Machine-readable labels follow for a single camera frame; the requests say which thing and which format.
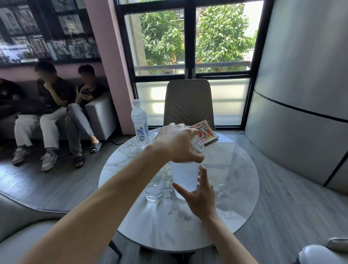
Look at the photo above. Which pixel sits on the person's right hand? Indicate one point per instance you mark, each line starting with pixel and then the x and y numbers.
pixel 202 200

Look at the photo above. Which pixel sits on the person's left hand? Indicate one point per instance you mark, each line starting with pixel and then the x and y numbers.
pixel 174 144

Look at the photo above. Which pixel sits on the person's right thumb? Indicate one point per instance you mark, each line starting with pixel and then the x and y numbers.
pixel 181 191

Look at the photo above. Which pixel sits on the person's left thumb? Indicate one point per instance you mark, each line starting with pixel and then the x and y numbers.
pixel 197 157

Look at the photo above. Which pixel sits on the clear plastic water pitcher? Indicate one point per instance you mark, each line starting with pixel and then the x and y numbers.
pixel 185 174

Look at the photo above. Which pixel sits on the person's right forearm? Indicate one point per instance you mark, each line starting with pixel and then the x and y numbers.
pixel 231 242

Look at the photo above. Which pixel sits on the person's left forearm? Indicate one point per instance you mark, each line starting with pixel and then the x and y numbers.
pixel 108 201

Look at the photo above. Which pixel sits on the colourful comic book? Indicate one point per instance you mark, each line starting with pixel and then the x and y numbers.
pixel 206 132

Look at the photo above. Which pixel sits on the clear drinking glass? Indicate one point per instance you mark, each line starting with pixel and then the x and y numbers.
pixel 154 189

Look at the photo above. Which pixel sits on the beige upholstered chair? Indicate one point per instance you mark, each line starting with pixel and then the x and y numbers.
pixel 189 104

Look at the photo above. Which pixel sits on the black table base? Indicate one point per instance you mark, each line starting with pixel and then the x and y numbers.
pixel 168 254

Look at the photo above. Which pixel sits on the clear plastic water bottle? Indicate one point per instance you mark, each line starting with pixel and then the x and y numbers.
pixel 140 122

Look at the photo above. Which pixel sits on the white balcony railing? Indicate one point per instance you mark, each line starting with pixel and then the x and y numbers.
pixel 217 65

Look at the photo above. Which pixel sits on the black sandal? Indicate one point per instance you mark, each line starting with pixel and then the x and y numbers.
pixel 79 161
pixel 95 147

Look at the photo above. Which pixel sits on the white cube ottoman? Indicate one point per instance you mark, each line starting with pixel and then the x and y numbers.
pixel 102 117

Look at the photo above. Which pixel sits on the black phone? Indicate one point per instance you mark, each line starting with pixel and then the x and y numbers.
pixel 86 92

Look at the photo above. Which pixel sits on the white sneaker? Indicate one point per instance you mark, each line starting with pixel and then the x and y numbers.
pixel 21 155
pixel 49 161

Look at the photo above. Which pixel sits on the person's white trouser knee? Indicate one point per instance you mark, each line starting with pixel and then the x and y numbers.
pixel 320 255

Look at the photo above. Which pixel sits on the grey armchair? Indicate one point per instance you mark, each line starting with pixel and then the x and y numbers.
pixel 24 225

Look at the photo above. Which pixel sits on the black bag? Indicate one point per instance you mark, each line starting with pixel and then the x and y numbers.
pixel 34 106

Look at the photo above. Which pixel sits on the grey sofa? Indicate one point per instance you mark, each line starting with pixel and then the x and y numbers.
pixel 6 126

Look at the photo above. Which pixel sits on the black window frame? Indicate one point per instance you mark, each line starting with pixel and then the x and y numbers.
pixel 190 40

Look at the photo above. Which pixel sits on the wall photo collage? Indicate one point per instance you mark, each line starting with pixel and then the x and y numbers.
pixel 40 30

